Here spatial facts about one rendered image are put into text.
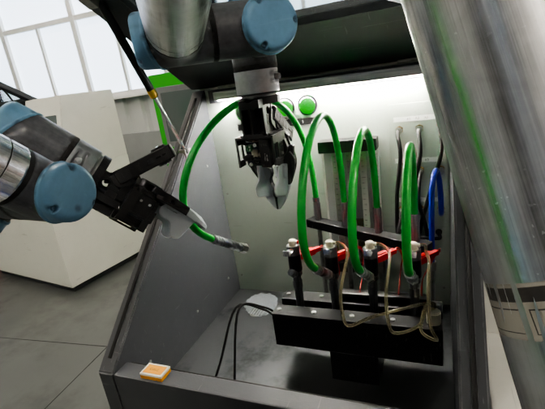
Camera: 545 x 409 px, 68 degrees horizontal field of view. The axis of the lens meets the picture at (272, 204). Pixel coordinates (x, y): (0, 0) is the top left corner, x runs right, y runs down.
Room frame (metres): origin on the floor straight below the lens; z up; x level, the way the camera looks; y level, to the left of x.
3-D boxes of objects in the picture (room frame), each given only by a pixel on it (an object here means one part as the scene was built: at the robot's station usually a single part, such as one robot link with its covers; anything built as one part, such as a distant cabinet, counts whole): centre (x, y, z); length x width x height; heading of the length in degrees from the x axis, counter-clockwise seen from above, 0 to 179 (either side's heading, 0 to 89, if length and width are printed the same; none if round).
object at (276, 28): (0.62, -0.01, 1.53); 0.11 x 0.11 x 0.08; 12
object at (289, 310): (0.73, -0.14, 0.91); 0.34 x 0.10 x 0.15; 66
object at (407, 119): (0.93, -0.36, 1.20); 0.13 x 0.03 x 0.31; 66
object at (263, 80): (0.72, -0.01, 1.45); 0.08 x 0.08 x 0.05
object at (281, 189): (0.71, -0.02, 1.26); 0.06 x 0.03 x 0.09; 156
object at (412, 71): (1.02, -0.14, 1.43); 0.54 x 0.03 x 0.02; 66
